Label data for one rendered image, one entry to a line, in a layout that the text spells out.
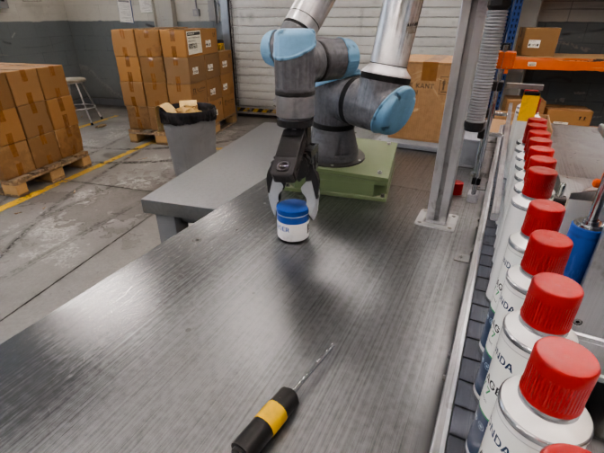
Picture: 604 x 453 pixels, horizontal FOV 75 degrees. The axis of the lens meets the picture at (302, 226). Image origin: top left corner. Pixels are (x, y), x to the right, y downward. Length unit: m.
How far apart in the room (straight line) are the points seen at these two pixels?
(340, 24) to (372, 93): 4.40
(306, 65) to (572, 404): 0.62
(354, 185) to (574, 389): 0.84
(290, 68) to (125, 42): 4.06
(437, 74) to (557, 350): 1.28
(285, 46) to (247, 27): 4.97
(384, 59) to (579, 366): 0.79
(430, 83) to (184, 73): 3.26
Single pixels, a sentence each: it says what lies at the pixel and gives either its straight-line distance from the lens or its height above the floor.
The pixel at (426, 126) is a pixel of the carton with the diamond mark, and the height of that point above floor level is 0.91.
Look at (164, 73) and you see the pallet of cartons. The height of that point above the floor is 0.74.
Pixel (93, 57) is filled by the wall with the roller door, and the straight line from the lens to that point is 7.29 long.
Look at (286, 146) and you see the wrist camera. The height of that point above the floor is 1.04.
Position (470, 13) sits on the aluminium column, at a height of 1.26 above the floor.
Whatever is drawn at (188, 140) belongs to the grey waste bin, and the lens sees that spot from 3.25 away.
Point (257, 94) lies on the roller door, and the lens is 5.75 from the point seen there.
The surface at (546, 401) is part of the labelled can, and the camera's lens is 0.28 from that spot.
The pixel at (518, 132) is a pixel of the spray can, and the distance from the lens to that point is 1.12.
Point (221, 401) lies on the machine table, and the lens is 0.55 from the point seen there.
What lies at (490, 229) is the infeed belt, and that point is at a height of 0.88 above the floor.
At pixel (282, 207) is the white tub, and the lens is 0.82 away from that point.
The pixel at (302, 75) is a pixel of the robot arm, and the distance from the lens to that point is 0.74.
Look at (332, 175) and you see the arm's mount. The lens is 1.04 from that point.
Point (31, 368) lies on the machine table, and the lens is 0.68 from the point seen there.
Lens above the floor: 1.25
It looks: 28 degrees down
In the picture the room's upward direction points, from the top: straight up
